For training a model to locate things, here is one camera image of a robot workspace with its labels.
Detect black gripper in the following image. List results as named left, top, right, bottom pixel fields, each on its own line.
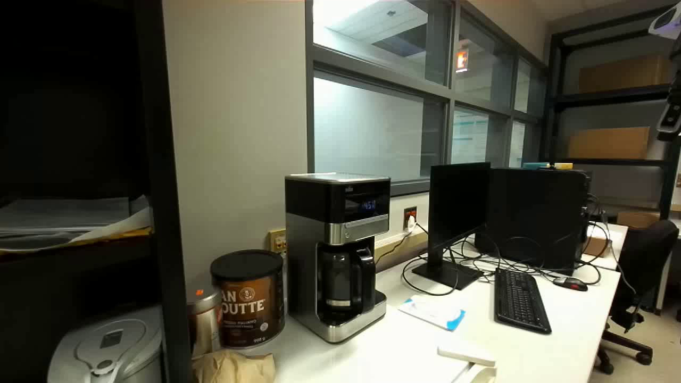
left=654, top=90, right=681, bottom=144

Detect black silver drip coffee maker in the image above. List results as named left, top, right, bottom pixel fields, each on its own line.
left=283, top=172, right=394, bottom=346

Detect brown coffee can black lid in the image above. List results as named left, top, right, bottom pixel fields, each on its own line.
left=208, top=248, right=288, bottom=348

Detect flat cardboard box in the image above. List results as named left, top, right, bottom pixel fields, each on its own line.
left=566, top=126, right=654, bottom=161

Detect long cardboard box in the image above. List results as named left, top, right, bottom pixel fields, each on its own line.
left=577, top=54, right=674, bottom=96

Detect dark metal storage rack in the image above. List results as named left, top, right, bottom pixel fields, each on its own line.
left=542, top=4, right=681, bottom=218

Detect black office chair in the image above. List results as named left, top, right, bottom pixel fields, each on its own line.
left=593, top=216, right=681, bottom=376

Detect large black computer monitor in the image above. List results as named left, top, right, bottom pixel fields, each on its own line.
left=474, top=165, right=590, bottom=277

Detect black computer mouse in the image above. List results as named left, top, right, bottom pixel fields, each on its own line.
left=557, top=277, right=590, bottom=294

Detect slim black computer monitor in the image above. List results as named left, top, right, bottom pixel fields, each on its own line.
left=410, top=160, right=493, bottom=291

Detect black computer keyboard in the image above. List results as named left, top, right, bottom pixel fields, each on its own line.
left=491, top=265, right=555, bottom=337

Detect white blue paper leaflet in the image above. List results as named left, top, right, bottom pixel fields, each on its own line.
left=395, top=294, right=467, bottom=334

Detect crumpled brown paper bag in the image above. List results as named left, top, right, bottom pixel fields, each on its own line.
left=192, top=348, right=278, bottom=383

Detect black shelving unit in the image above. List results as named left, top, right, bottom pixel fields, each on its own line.
left=0, top=0, right=193, bottom=383

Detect white rice cooker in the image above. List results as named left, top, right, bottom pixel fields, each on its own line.
left=45, top=305, right=168, bottom=383

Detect stack of papers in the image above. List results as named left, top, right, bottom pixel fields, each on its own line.
left=0, top=194, right=156, bottom=256

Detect tangled black cables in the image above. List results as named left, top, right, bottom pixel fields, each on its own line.
left=577, top=203, right=613, bottom=287

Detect grey window frame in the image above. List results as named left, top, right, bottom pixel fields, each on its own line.
left=305, top=0, right=552, bottom=197

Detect white wall outlet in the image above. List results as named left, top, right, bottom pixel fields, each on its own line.
left=402, top=204, right=421, bottom=233

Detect black desk cable loop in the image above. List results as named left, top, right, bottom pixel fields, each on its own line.
left=400, top=241, right=497, bottom=298

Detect glass coffee carafe black handle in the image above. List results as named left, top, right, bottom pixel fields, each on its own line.
left=317, top=244, right=378, bottom=321

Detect yellow wall outlet box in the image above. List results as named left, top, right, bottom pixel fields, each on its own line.
left=265, top=226, right=289, bottom=256

